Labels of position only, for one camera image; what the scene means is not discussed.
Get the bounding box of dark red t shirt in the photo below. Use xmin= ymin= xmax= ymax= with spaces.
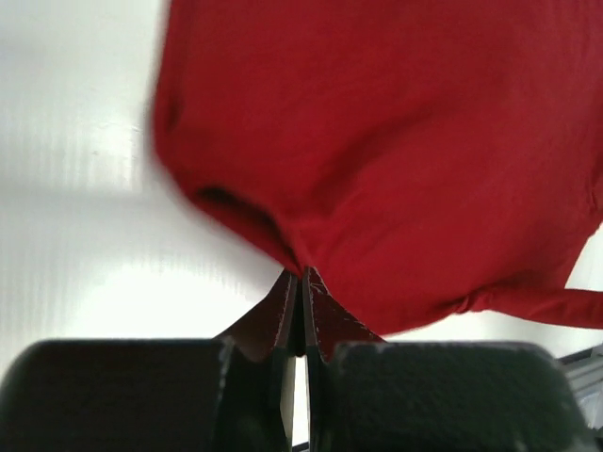
xmin=153 ymin=1 xmax=602 ymax=334

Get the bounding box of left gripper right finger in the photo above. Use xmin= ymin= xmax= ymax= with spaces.
xmin=301 ymin=268 xmax=596 ymax=451

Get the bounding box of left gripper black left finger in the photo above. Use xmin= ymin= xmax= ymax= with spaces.
xmin=1 ymin=273 xmax=298 ymax=451

